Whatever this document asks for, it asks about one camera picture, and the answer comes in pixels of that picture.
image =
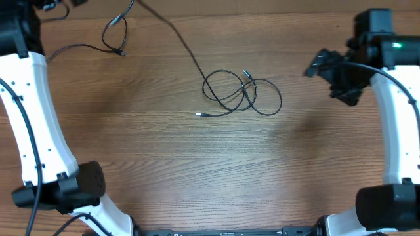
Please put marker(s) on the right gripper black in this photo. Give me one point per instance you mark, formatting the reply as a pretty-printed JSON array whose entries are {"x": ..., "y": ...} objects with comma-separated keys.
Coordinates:
[{"x": 319, "y": 66}]

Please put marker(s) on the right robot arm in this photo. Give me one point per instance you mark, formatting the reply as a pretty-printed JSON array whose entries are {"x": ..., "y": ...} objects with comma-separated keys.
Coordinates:
[{"x": 388, "y": 63}]

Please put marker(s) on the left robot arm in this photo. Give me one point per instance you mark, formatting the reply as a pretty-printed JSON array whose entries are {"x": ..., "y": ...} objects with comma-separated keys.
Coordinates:
[{"x": 52, "y": 178}]

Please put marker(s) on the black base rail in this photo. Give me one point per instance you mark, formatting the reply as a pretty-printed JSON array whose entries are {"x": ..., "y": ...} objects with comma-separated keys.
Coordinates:
[{"x": 285, "y": 231}]

